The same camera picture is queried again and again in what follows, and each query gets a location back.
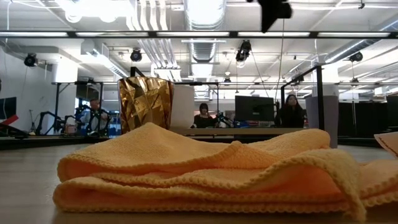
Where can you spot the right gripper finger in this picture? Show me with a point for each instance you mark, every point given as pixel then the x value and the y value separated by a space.
pixel 268 24

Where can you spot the white mug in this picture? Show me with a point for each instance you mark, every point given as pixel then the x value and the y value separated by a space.
pixel 183 105

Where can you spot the amber faceted glass cup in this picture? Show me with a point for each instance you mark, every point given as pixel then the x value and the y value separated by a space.
pixel 144 102

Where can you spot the black hanging ceiling fixture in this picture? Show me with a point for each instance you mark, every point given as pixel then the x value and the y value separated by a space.
pixel 31 60
pixel 356 57
pixel 136 55
pixel 243 51

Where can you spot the black computer monitor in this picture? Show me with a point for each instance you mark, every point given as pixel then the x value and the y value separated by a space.
pixel 253 109

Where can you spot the person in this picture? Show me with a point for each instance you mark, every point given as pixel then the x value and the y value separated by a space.
pixel 290 115
pixel 94 104
pixel 204 119

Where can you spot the black room partition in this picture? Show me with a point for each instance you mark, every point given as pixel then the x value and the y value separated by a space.
pixel 367 118

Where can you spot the orange folded microfibre cloth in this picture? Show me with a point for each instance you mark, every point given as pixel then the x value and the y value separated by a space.
pixel 186 174

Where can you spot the red flat item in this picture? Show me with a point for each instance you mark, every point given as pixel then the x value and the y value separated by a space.
pixel 9 120

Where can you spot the silver ventilation duct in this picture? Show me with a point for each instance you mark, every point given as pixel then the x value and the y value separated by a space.
pixel 203 15

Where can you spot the black background rig frame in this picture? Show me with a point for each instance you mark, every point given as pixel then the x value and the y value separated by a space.
pixel 57 105

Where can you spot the black wall screen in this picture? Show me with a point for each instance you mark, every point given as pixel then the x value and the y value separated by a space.
pixel 7 109

